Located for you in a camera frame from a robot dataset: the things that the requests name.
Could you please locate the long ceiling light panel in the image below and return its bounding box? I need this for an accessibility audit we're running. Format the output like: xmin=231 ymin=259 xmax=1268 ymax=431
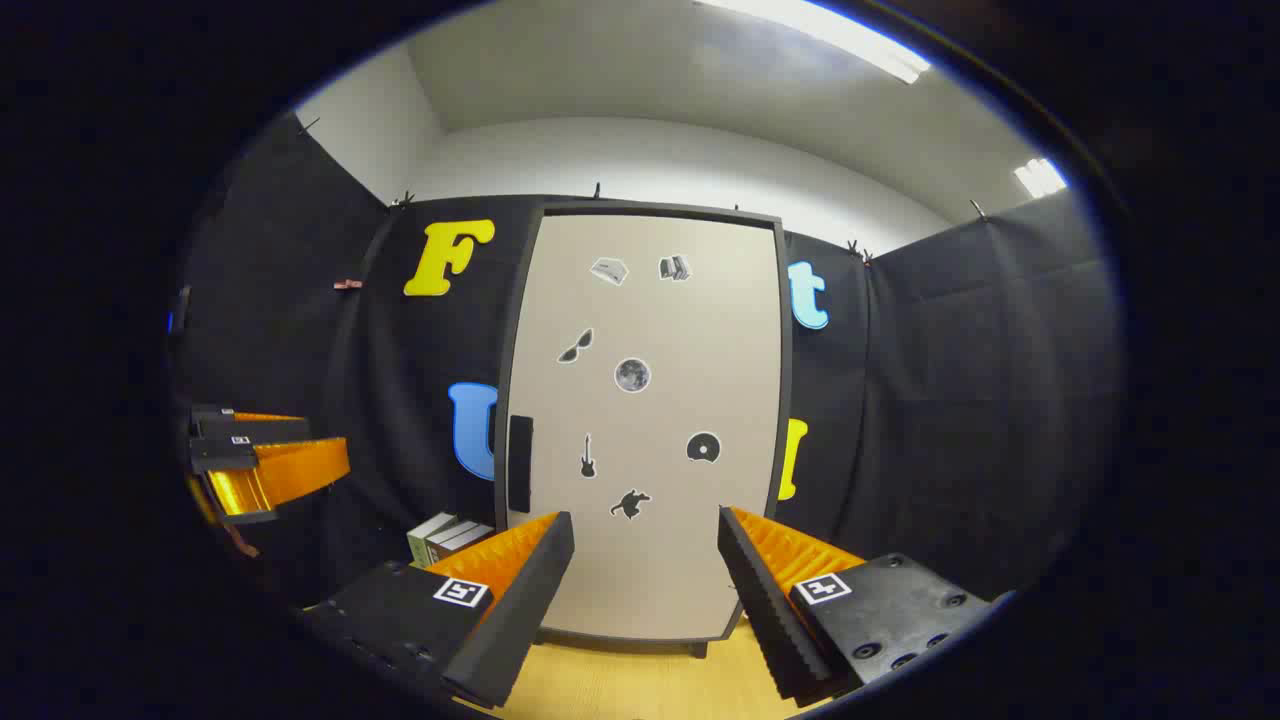
xmin=695 ymin=0 xmax=933 ymax=85

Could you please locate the small ceiling light panel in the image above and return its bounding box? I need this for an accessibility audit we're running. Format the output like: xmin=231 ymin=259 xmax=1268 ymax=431
xmin=1013 ymin=158 xmax=1069 ymax=199

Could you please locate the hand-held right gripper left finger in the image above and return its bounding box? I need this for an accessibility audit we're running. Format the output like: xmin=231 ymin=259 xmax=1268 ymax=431
xmin=305 ymin=512 xmax=577 ymax=709

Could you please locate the grey-brown book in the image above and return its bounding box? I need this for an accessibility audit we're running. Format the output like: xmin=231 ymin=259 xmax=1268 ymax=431
xmin=426 ymin=520 xmax=481 ymax=566

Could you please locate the black door handle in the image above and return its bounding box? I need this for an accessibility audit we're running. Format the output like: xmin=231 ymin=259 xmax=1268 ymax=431
xmin=507 ymin=415 xmax=534 ymax=514

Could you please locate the dark grey cabinet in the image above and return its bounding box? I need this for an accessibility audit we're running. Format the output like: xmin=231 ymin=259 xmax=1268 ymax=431
xmin=495 ymin=200 xmax=796 ymax=661

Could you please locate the brown book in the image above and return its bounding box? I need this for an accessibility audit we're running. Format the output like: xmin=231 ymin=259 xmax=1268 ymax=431
xmin=440 ymin=524 xmax=497 ymax=561

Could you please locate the black backdrop cloth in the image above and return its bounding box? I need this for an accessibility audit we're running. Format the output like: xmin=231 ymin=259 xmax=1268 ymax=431
xmin=175 ymin=110 xmax=1126 ymax=613

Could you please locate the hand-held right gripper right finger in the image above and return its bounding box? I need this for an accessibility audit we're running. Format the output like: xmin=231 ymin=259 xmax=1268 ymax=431
xmin=717 ymin=505 xmax=997 ymax=709

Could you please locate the beige cabinet door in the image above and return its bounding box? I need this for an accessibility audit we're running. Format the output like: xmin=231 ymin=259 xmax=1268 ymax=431
xmin=508 ymin=212 xmax=784 ymax=642

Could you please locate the green book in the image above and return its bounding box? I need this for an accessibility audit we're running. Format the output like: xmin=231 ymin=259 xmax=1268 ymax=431
xmin=408 ymin=512 xmax=458 ymax=567

